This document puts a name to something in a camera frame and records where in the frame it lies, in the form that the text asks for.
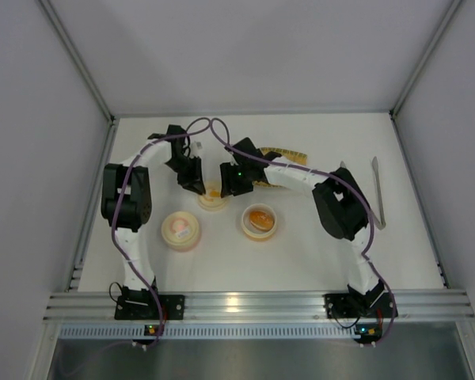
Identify cream lid orange handle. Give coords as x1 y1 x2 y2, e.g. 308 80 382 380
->
197 180 229 212

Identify orange lunch box bowl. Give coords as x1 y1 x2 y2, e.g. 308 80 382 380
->
241 203 277 241

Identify sesame bun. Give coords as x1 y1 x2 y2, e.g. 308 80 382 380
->
249 210 275 231

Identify cream lid pink handle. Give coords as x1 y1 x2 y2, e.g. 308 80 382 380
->
161 211 201 245

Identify pink lunch box bowl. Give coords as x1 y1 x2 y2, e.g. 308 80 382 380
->
161 229 201 252

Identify metal tongs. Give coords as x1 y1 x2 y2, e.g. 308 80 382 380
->
339 156 388 230

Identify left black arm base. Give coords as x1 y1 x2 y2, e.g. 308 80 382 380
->
114 287 185 321

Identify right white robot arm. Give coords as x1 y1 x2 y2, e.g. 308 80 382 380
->
219 138 385 307

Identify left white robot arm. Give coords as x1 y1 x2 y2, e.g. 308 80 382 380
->
101 124 206 304

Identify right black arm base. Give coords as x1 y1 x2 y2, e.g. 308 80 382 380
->
324 280 397 320

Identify bamboo woven tray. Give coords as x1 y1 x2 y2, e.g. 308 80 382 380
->
253 147 308 188

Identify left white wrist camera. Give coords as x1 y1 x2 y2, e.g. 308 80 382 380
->
189 141 203 158

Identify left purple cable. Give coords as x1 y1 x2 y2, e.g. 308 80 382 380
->
110 117 230 349

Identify purple cable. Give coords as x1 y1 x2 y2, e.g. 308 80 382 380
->
110 117 230 349
209 117 399 349

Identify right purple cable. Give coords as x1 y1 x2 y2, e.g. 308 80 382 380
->
209 117 399 349

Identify slotted cable duct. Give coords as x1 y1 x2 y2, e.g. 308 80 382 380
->
59 323 358 340

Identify aluminium mounting rail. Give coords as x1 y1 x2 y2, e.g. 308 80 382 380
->
43 289 475 323

